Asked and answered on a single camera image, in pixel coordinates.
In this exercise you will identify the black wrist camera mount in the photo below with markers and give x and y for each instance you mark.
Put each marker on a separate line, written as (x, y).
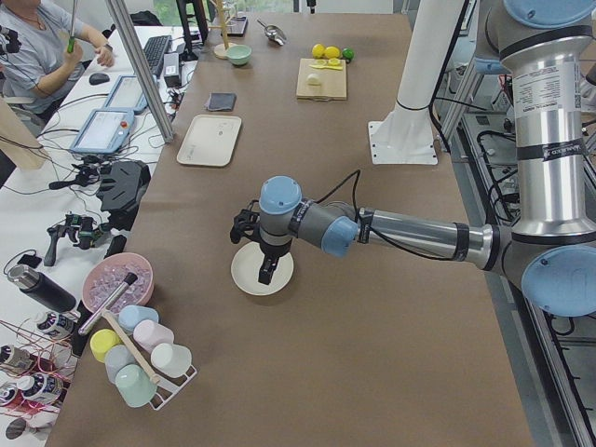
(246, 224)

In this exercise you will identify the wooden rack handle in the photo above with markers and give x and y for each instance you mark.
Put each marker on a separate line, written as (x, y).
(134, 351)

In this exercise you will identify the wooden cutting board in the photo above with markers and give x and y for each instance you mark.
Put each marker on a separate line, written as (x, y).
(334, 84)

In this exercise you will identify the yellow lemon left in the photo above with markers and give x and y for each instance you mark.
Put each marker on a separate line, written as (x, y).
(318, 51)

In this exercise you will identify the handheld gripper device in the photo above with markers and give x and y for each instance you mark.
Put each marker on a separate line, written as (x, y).
(80, 229)

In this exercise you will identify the aluminium frame post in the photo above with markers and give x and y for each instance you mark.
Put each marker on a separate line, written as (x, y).
(123, 22)

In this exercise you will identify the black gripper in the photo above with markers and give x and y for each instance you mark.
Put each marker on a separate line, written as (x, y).
(272, 250)

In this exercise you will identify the black thermos bottle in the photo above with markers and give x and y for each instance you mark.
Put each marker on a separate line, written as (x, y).
(41, 288)

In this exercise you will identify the mint green bowl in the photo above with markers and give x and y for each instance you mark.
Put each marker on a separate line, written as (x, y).
(239, 55)

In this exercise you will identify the rectangular cream tray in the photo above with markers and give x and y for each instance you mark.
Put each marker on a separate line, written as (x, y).
(210, 141)

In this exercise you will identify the yellow lemon right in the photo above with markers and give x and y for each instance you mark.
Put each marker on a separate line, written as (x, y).
(332, 52)

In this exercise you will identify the far blue teach pendant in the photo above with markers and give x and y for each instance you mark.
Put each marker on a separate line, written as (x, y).
(127, 93)

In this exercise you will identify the green lime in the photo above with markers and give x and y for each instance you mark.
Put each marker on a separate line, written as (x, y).
(348, 54)

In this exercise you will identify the light blue cup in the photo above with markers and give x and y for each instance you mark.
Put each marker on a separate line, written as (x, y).
(131, 315)

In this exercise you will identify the mint green cup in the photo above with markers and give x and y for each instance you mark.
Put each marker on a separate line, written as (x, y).
(135, 386)

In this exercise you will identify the wooden mug tree stand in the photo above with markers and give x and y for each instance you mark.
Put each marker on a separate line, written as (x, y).
(220, 17)

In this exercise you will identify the black computer mouse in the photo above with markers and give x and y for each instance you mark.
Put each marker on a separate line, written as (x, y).
(98, 79)

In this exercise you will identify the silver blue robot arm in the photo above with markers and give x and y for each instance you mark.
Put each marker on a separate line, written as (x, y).
(549, 253)

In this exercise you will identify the yellow cup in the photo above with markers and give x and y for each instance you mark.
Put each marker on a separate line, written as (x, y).
(102, 341)

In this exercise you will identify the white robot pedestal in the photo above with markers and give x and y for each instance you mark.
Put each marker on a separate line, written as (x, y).
(405, 136)

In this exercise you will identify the black plastic stand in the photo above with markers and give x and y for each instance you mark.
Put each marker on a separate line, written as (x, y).
(122, 187)

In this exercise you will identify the round cream plate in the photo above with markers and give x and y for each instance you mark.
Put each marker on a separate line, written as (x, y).
(245, 271)

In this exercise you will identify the white wire cup rack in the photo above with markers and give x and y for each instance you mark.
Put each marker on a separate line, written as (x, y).
(167, 388)

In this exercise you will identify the grey cup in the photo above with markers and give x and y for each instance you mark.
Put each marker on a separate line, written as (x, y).
(116, 359)

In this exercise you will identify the blue teach pendant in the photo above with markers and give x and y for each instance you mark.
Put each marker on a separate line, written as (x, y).
(127, 93)
(104, 132)

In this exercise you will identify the white cup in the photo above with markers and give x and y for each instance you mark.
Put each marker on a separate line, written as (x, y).
(171, 359)

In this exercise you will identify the black keyboard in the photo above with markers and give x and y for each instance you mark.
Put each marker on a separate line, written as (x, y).
(154, 50)

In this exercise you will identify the white bun on board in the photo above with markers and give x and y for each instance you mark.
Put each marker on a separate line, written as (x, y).
(313, 80)

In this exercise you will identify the dark grey folded cloth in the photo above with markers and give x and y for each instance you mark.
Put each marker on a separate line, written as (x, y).
(221, 102)

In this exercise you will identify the metal black muddler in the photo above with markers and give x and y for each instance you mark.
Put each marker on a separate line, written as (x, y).
(129, 280)

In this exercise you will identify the seated person grey shirt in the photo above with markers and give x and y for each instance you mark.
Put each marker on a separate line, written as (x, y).
(49, 62)

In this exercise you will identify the near blue teach pendant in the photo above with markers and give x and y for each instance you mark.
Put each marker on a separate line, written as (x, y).
(104, 132)

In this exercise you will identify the metal scoop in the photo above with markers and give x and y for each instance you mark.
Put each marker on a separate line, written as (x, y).
(273, 33)

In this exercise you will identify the pink bowl with ice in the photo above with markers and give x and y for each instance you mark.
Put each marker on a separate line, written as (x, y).
(110, 272)

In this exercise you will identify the yellow lemon slice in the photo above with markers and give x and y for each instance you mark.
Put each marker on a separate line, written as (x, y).
(329, 64)

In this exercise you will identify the pink cup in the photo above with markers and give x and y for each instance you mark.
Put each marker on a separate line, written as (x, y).
(149, 334)

